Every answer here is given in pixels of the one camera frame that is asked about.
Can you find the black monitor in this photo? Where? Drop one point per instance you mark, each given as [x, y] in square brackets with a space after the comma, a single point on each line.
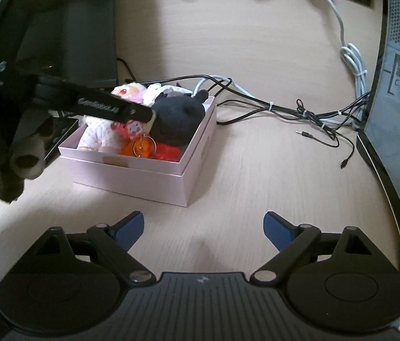
[73, 40]

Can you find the pink round keychain toy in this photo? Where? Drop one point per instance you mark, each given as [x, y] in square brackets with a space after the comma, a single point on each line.
[130, 131]

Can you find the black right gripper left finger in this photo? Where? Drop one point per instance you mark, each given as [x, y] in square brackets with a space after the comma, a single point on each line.
[111, 245]

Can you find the orange plastic toy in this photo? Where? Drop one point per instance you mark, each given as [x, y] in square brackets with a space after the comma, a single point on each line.
[142, 147]

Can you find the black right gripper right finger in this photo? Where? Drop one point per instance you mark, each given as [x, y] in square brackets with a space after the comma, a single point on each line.
[294, 245]

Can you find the pink cardboard box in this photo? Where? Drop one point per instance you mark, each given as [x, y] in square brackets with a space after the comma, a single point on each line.
[155, 180]

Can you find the black plush toy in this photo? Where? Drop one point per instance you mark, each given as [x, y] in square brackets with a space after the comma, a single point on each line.
[177, 118]

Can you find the finger of the black left gripper seen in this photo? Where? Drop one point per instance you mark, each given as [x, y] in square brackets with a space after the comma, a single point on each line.
[59, 95]

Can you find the red plastic toy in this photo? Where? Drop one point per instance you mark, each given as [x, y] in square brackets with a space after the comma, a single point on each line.
[167, 153]

